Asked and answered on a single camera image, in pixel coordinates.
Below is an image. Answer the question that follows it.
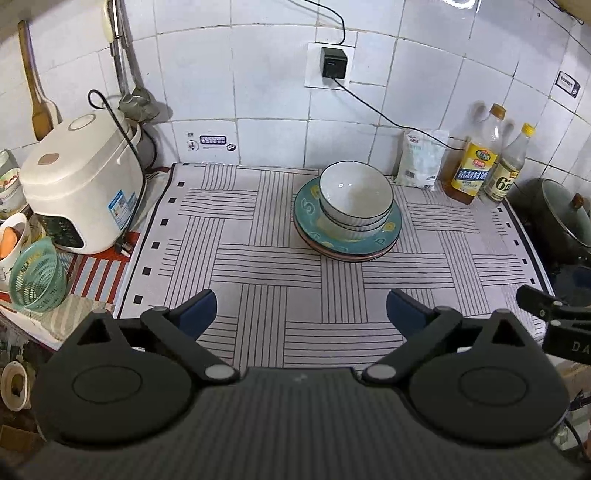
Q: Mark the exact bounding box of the clear vinegar bottle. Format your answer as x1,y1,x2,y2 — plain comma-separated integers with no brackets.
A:
484,122,537,203

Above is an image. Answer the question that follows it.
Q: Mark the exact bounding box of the black adapter cable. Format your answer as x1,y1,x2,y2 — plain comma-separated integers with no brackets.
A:
332,78,463,152

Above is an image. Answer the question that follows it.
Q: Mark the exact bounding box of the grey striped tablecloth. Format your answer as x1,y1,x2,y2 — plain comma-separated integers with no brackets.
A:
113,162,558,371

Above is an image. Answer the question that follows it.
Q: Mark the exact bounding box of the glass pot lid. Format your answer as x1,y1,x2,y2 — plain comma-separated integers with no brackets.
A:
540,179,591,253

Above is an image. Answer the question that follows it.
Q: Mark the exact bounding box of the white round object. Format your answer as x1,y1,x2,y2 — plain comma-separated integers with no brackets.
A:
1,360,34,412

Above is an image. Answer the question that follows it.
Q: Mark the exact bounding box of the red striped cloth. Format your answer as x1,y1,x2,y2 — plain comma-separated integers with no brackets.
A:
54,230,142,315

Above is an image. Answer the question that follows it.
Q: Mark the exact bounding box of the dark cooking pot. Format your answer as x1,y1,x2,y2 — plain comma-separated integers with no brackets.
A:
507,178,591,267

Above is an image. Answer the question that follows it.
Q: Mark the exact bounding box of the white patterned mug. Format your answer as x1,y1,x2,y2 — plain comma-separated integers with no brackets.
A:
0,212,34,292

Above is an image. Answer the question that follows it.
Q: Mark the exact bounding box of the black-bordered wall sticker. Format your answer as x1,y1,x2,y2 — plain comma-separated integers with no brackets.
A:
556,70,582,99

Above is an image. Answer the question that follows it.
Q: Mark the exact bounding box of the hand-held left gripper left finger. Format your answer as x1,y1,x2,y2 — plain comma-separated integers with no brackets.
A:
74,288,241,384

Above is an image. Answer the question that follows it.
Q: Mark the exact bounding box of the metal ladle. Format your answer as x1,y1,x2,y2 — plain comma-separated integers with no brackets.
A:
112,0,145,121

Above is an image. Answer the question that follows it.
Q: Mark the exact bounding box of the orange carrot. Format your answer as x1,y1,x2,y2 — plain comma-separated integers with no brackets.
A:
0,228,21,259

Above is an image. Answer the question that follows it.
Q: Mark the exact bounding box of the small wall label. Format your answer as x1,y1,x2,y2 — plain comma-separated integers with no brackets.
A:
185,131,239,154

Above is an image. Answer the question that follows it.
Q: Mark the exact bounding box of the black rice cooker cable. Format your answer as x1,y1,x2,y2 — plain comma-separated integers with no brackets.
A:
87,89,149,258

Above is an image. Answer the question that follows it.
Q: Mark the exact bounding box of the black stove top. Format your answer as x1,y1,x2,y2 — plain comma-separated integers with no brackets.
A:
545,258,591,308

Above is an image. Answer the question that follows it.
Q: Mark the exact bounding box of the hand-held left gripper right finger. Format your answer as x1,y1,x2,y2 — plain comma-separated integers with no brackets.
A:
362,288,528,384

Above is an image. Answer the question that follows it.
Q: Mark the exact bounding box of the yellow-label oil bottle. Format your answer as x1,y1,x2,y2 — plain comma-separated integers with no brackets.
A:
450,104,509,206

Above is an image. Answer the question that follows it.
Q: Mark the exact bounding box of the blue egg-print plate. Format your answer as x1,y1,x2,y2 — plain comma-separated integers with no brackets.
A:
294,178,403,253

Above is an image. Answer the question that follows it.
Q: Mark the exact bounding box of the white ribbed bowl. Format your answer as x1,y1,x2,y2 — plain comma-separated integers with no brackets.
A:
318,198,396,243
320,161,395,223

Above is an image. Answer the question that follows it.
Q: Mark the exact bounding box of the black wall cable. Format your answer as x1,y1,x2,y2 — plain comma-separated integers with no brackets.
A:
295,0,348,47

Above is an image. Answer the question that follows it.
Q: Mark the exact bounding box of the cream hanging utensil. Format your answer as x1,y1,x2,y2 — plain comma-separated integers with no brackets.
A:
102,0,117,45

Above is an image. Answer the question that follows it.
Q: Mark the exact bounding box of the cream rice cooker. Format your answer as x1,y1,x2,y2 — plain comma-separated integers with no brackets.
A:
19,113,147,256

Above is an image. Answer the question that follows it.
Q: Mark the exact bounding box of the white wall socket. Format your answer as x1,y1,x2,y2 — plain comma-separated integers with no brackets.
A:
304,41,357,92

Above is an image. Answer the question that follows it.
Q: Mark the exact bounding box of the white pink-rimmed plate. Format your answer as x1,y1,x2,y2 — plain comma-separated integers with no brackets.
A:
295,222,399,264

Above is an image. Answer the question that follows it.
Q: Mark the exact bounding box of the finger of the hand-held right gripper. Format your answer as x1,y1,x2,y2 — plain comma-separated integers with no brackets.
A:
516,284,591,325

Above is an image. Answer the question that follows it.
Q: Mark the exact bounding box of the white salt bag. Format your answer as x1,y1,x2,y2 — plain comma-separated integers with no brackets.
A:
397,129,450,191

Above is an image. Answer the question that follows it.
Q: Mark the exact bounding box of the green plastic basket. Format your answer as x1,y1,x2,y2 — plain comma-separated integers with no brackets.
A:
9,237,68,313

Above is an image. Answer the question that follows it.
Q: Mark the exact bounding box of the beige patterned cloth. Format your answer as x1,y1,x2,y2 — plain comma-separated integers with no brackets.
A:
0,295,117,352

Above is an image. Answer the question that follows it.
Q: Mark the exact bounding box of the wooden spatula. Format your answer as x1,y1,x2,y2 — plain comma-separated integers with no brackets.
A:
17,21,59,142

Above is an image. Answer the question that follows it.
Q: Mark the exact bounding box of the white printed container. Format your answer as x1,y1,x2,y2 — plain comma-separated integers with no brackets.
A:
0,150,27,216

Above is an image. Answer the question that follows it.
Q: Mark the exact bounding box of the black power adapter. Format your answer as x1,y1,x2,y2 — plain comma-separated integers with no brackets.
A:
320,46,348,80

